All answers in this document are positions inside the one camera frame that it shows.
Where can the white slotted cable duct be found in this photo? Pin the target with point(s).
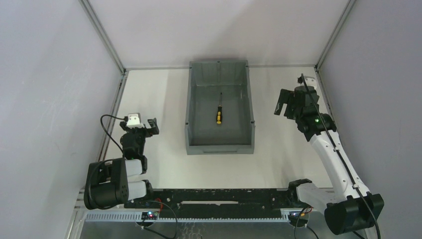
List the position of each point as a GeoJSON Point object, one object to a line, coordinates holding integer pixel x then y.
{"type": "Point", "coordinates": [115, 216]}

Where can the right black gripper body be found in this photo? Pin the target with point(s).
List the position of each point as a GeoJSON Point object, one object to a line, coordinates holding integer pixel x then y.
{"type": "Point", "coordinates": [289, 102]}

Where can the left controller board with leds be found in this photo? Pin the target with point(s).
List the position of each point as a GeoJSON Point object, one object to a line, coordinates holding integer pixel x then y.
{"type": "Point", "coordinates": [149, 215]}

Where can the grey plastic storage bin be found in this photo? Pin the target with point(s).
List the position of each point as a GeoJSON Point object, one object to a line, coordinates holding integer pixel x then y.
{"type": "Point", "coordinates": [236, 133]}

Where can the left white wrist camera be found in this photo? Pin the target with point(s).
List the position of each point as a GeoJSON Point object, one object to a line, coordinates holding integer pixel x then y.
{"type": "Point", "coordinates": [134, 121]}

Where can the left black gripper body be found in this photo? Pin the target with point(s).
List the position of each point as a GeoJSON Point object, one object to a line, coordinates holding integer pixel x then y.
{"type": "Point", "coordinates": [145, 130]}

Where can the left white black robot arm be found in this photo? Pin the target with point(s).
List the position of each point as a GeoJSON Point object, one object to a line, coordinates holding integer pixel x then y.
{"type": "Point", "coordinates": [109, 183]}

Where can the yellow black handled screwdriver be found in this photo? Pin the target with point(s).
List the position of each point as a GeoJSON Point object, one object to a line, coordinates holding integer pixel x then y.
{"type": "Point", "coordinates": [219, 110]}

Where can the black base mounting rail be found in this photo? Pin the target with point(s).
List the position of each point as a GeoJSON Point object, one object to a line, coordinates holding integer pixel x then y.
{"type": "Point", "coordinates": [243, 203]}

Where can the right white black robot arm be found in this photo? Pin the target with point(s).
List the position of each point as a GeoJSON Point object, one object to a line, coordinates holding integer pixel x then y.
{"type": "Point", "coordinates": [352, 206]}

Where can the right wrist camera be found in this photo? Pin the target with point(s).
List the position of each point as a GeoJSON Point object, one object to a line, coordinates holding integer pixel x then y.
{"type": "Point", "coordinates": [310, 81]}

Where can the right controller board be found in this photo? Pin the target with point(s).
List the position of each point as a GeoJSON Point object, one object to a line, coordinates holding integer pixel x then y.
{"type": "Point", "coordinates": [293, 216]}

